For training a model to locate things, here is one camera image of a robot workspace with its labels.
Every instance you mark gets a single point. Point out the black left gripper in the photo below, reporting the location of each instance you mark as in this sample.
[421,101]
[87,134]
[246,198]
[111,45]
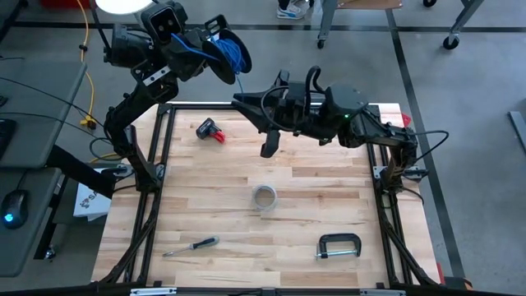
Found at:
[181,61]

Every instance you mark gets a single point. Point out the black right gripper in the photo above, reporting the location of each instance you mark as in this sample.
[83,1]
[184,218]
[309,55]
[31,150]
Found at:
[296,119]

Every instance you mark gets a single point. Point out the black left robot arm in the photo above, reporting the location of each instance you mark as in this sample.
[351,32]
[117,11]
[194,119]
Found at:
[123,119]

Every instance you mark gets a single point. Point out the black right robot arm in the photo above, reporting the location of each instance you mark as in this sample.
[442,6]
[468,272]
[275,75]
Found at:
[378,131]

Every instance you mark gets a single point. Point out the red black battery pack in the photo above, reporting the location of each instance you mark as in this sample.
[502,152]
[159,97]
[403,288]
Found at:
[204,128]

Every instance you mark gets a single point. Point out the clear tape roll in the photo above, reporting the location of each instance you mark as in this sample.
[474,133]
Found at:
[275,197]

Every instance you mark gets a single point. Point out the white floor lamp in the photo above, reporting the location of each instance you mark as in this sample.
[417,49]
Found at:
[123,5]

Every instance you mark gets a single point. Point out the person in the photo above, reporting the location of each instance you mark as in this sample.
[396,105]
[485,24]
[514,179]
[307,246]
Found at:
[292,10]

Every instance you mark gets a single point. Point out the wooden table grey legs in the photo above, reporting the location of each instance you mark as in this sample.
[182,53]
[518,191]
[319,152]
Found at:
[326,18]

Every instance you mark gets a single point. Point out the red box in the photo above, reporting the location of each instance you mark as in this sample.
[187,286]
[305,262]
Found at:
[65,3]

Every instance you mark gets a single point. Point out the red plastic clamp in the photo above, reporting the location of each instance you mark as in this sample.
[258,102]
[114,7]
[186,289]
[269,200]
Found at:
[406,119]
[440,274]

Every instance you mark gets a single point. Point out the black C-clamp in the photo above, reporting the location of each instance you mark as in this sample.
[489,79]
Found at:
[339,237]

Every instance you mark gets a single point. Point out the white printed box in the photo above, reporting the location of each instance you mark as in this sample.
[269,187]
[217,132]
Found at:
[92,205]

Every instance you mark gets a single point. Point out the grey desk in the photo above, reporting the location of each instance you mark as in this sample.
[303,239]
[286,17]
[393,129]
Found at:
[29,140]
[24,246]

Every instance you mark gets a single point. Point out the silver mounting plate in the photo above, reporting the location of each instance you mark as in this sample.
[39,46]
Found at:
[382,292]
[154,291]

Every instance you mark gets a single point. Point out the black keyboard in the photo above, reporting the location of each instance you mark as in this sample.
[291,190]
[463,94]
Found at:
[6,137]

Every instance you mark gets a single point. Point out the black computer mouse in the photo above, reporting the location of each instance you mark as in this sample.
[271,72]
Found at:
[16,203]

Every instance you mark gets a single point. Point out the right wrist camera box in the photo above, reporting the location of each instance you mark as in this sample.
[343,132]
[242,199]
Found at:
[296,96]

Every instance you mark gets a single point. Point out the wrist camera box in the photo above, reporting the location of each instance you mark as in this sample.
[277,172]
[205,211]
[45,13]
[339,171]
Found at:
[164,20]
[296,96]

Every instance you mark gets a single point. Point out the black aluminium frame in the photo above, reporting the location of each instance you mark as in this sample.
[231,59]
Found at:
[197,107]

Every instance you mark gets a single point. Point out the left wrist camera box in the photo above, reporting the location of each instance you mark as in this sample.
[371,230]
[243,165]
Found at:
[164,20]

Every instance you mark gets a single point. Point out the grey metal bracket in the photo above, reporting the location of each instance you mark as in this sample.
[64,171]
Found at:
[160,170]
[378,172]

